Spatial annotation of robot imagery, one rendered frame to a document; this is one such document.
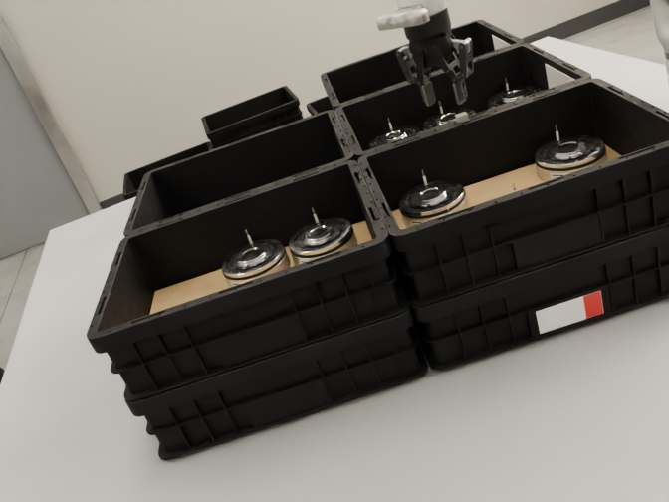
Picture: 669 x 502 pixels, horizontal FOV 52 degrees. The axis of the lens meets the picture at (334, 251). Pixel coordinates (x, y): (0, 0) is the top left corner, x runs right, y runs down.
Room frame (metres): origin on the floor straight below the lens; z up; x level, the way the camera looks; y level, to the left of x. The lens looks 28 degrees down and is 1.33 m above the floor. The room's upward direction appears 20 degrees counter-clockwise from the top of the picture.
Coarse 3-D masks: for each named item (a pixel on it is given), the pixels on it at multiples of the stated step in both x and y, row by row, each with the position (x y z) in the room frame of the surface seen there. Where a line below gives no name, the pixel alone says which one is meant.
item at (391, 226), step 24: (552, 96) 1.01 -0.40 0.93; (624, 96) 0.91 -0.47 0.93; (480, 120) 1.01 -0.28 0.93; (408, 144) 1.02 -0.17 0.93; (360, 168) 0.98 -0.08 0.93; (600, 168) 0.73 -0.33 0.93; (624, 168) 0.72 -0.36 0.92; (648, 168) 0.72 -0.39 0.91; (528, 192) 0.73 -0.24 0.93; (552, 192) 0.73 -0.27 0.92; (576, 192) 0.73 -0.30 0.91; (384, 216) 0.80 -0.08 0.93; (456, 216) 0.73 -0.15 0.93; (480, 216) 0.73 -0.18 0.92; (504, 216) 0.73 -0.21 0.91; (408, 240) 0.74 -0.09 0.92; (432, 240) 0.73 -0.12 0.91
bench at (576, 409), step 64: (576, 64) 1.74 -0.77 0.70; (640, 64) 1.59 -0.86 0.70; (64, 256) 1.67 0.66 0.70; (64, 320) 1.31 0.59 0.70; (640, 320) 0.71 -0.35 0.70; (0, 384) 1.14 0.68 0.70; (64, 384) 1.06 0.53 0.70; (448, 384) 0.72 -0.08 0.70; (512, 384) 0.68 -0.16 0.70; (576, 384) 0.64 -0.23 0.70; (640, 384) 0.60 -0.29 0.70; (0, 448) 0.94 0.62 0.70; (64, 448) 0.88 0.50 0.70; (128, 448) 0.82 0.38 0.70; (256, 448) 0.73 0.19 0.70; (320, 448) 0.69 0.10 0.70; (384, 448) 0.65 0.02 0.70; (448, 448) 0.61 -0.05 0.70; (512, 448) 0.58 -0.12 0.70; (576, 448) 0.55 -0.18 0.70; (640, 448) 0.52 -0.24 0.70
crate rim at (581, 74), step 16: (512, 48) 1.31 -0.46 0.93; (528, 48) 1.28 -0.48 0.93; (560, 64) 1.13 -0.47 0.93; (576, 80) 1.03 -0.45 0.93; (368, 96) 1.33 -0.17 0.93; (528, 96) 1.04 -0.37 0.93; (336, 112) 1.30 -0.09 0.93; (480, 112) 1.04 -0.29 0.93; (432, 128) 1.04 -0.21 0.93; (352, 144) 1.10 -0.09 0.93; (384, 144) 1.05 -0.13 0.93
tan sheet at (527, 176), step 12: (612, 156) 0.93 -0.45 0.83; (528, 168) 0.99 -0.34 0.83; (492, 180) 0.99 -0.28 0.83; (504, 180) 0.98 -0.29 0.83; (516, 180) 0.97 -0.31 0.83; (528, 180) 0.95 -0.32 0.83; (540, 180) 0.94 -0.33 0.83; (468, 192) 0.98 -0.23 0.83; (480, 192) 0.97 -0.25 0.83; (492, 192) 0.95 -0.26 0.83; (504, 192) 0.94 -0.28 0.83; (396, 216) 0.99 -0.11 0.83
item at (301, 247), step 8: (312, 224) 1.00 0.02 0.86; (336, 224) 0.97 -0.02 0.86; (344, 224) 0.96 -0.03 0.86; (296, 232) 0.99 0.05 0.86; (304, 232) 0.99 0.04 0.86; (336, 232) 0.94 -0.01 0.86; (344, 232) 0.93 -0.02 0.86; (296, 240) 0.97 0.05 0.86; (304, 240) 0.95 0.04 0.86; (328, 240) 0.93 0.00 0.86; (336, 240) 0.92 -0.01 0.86; (344, 240) 0.92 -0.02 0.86; (296, 248) 0.94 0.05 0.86; (304, 248) 0.93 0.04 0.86; (312, 248) 0.92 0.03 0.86; (320, 248) 0.91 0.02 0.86; (328, 248) 0.91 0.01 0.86
